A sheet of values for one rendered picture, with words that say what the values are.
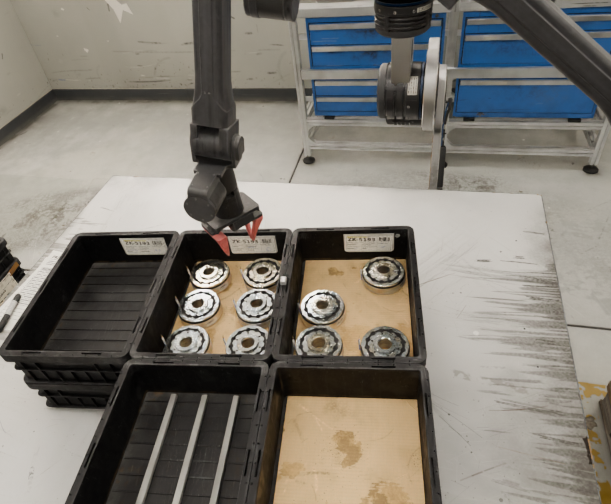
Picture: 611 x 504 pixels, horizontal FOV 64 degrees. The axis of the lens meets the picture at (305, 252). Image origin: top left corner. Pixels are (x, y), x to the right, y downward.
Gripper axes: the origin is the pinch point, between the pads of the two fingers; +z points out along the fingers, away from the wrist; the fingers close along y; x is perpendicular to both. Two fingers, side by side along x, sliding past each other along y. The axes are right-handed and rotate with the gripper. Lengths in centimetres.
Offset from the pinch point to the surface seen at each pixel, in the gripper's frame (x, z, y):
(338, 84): 134, 59, 139
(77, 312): 33, 23, -34
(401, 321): -24.4, 23.8, 22.8
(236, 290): 10.7, 23.5, -0.1
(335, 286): -5.7, 23.8, 19.0
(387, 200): 22, 38, 65
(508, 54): 66, 45, 195
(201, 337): 1.1, 19.9, -14.7
